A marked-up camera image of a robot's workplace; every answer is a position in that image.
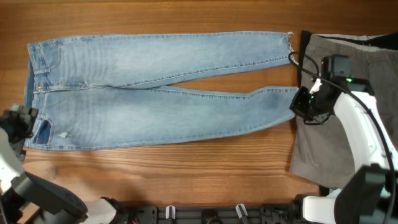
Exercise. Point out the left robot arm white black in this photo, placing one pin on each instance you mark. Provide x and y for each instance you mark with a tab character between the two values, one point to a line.
20	188

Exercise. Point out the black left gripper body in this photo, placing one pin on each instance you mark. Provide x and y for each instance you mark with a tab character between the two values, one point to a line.
18	124

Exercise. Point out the light blue denim jeans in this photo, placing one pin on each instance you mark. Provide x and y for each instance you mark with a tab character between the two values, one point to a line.
109	91

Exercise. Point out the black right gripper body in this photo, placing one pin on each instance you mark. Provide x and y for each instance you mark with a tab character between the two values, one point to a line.
306	105

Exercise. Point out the black mounting rail base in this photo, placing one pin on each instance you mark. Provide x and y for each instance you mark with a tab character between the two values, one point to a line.
264	214

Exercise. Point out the grey shorts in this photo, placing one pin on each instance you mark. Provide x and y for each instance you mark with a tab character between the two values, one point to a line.
322	153

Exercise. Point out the black garment under shorts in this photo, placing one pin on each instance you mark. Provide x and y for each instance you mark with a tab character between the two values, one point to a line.
372	57

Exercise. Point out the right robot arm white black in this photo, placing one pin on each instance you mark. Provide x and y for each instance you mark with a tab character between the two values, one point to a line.
370	196

